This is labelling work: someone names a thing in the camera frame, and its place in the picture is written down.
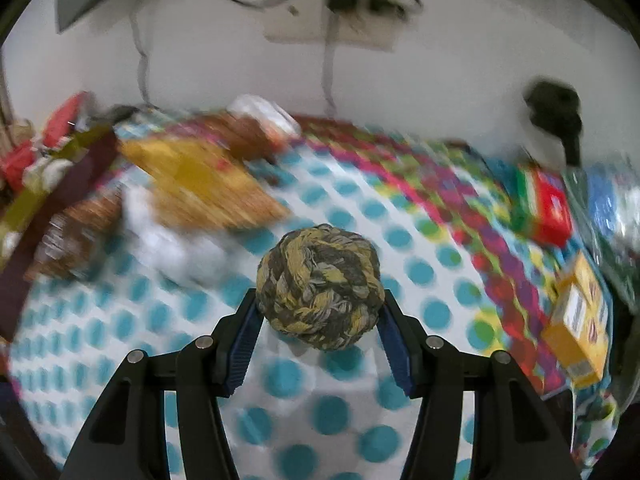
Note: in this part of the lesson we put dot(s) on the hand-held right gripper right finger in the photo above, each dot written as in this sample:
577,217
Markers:
395,355

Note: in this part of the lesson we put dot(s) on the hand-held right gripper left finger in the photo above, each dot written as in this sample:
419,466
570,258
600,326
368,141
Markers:
245,347

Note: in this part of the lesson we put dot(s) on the white cloth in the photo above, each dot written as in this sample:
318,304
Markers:
175,255

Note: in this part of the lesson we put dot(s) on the polka dot cloth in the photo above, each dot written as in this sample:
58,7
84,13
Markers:
350,220

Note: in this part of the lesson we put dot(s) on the yellow snack packet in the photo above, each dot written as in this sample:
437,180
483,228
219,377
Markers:
200,185

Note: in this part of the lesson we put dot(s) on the yellow box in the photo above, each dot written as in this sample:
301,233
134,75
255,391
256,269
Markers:
575,320

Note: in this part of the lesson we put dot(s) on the brown patterned packet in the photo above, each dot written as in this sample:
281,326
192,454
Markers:
70,240

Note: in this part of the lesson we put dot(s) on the green red box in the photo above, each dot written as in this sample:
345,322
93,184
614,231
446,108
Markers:
547,210

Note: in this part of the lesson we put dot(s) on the brown snack packet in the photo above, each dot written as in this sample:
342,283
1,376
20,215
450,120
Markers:
240,135

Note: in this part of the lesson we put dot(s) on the blue packet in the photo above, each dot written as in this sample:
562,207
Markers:
500,170

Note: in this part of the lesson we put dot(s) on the white packet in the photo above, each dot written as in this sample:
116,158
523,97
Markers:
260,110

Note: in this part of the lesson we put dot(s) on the maroon box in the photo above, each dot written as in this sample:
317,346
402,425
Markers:
50,205

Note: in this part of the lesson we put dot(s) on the blue plastic bag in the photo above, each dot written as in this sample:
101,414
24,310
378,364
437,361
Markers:
610,200

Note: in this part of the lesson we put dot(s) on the red packet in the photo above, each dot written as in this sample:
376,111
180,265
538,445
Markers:
65,115

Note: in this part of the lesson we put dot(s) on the beige wall socket panel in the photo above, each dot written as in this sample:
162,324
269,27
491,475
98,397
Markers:
305,25

